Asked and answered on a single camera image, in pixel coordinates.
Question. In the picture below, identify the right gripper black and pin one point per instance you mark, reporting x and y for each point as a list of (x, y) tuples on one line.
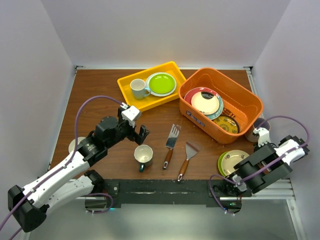
[(256, 147)]

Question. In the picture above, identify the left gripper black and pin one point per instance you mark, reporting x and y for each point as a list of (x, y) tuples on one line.
[(137, 137)]

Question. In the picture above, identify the white cup green handle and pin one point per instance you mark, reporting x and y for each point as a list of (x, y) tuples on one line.
[(143, 154)]

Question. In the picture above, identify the cream plate small motifs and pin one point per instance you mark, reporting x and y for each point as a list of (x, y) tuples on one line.
[(231, 159)]

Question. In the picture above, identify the yellow patterned plate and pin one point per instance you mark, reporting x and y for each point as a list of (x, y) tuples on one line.
[(227, 123)]

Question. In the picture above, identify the lime green plate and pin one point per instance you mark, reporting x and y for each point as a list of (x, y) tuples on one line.
[(161, 83), (219, 163)]

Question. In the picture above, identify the red and teal plate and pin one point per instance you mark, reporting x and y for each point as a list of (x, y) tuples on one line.
[(195, 90)]

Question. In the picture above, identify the cream plate black mark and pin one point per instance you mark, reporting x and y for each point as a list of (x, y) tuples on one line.
[(205, 102)]

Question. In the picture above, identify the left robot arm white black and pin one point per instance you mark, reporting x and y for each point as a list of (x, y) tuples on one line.
[(72, 177)]

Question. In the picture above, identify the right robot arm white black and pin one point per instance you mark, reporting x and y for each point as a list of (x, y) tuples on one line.
[(265, 166)]

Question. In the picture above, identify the orange plastic dish bin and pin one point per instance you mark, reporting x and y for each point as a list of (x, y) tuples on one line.
[(238, 102)]

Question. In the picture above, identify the beige purple cup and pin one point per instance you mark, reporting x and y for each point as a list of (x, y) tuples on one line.
[(258, 122)]

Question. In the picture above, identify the light blue mug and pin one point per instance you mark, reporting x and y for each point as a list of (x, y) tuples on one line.
[(139, 89)]

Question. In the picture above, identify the white scalloped plate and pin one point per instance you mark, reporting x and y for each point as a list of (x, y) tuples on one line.
[(165, 94)]

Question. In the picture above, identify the small white dish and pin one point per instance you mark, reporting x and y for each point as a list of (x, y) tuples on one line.
[(72, 144)]

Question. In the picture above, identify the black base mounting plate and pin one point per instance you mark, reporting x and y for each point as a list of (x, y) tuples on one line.
[(211, 193)]

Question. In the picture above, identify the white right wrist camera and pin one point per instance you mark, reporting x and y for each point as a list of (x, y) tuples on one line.
[(263, 135)]

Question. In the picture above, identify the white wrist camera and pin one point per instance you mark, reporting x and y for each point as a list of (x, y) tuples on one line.
[(130, 113), (263, 135)]

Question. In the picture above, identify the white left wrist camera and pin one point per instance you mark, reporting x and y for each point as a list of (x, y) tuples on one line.
[(130, 113)]

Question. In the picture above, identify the slotted spatula wooden handle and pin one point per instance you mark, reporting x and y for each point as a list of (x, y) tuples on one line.
[(170, 144)]

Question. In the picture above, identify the solid spatula wooden handle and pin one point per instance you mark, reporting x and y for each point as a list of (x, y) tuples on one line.
[(191, 149)]

